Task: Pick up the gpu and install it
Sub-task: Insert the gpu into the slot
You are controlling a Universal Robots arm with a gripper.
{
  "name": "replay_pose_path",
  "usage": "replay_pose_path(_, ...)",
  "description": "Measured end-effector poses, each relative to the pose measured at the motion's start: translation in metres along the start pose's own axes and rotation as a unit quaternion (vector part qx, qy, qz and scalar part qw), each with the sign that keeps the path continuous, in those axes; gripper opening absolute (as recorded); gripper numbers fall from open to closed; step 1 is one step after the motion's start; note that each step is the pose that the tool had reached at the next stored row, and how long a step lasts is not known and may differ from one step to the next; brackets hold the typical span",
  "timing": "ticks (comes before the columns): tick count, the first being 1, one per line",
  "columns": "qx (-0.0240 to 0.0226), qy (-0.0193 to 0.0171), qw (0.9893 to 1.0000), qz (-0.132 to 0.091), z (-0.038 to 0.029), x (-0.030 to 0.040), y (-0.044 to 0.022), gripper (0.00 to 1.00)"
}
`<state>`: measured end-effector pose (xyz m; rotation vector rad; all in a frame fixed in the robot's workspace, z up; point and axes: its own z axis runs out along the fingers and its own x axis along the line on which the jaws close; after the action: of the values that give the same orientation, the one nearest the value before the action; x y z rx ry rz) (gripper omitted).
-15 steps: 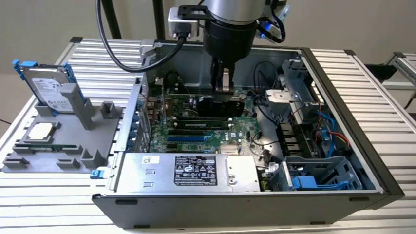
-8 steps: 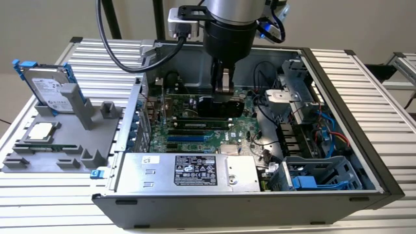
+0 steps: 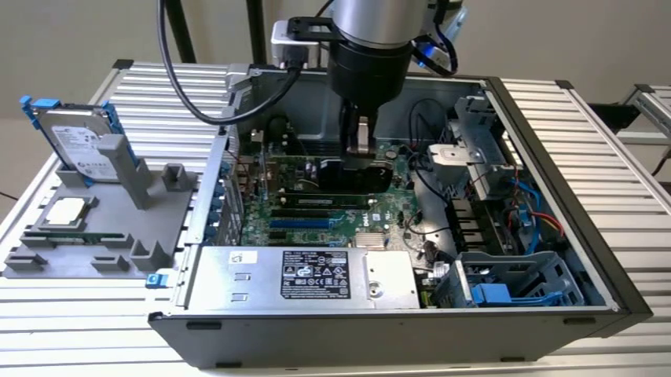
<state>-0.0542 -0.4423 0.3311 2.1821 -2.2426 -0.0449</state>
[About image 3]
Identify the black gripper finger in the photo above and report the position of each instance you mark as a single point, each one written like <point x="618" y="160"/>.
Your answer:
<point x="362" y="137"/>

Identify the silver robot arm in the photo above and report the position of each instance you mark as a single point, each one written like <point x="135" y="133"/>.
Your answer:
<point x="372" y="19"/>

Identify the green motherboard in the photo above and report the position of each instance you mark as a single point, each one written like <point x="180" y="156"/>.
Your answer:
<point x="388" y="208"/>

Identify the installed RAM stick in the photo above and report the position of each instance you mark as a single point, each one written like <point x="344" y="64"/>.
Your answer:
<point x="315" y="202"/>

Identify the blue expansion slot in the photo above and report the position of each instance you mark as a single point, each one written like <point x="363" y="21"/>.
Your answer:
<point x="302" y="223"/>

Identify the black stand pole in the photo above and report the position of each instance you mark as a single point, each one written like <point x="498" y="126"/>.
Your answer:
<point x="183" y="31"/>
<point x="256" y="23"/>

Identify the small silver heatsink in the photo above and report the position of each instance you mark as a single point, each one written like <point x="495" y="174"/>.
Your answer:
<point x="372" y="240"/>

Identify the silver power supply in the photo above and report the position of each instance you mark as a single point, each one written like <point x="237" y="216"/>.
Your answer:
<point x="262" y="282"/>

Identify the grey disk bay cage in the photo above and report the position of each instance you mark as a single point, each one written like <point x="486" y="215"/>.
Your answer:
<point x="524" y="271"/>

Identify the blue connector block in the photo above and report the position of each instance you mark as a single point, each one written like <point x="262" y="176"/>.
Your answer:
<point x="490" y="294"/>

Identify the black box beside table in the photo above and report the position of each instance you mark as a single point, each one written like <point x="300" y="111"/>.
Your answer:
<point x="614" y="116"/>

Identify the open grey PC case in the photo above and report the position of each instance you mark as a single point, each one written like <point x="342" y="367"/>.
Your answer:
<point x="367" y="341"/>

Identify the grey parts rack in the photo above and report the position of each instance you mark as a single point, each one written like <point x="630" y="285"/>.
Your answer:
<point x="104" y="220"/>

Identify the blue case latch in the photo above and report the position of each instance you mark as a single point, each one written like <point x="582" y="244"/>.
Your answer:
<point x="155" y="280"/>

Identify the metal slat side table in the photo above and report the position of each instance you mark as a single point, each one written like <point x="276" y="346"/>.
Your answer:
<point x="650" y="102"/>

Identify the hard disk in blue carrier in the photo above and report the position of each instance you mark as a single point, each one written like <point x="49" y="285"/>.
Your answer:
<point x="73" y="145"/>

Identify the loose green RAM stick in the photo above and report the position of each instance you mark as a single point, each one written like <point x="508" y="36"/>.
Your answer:
<point x="93" y="236"/>

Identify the silver CPU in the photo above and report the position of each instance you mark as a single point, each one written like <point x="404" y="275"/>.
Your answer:
<point x="64" y="212"/>

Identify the metal drive bay bracket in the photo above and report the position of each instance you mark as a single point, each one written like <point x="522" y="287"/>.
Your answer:
<point x="451" y="155"/>

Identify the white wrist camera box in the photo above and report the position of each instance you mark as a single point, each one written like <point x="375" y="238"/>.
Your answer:
<point x="280" y="47"/>

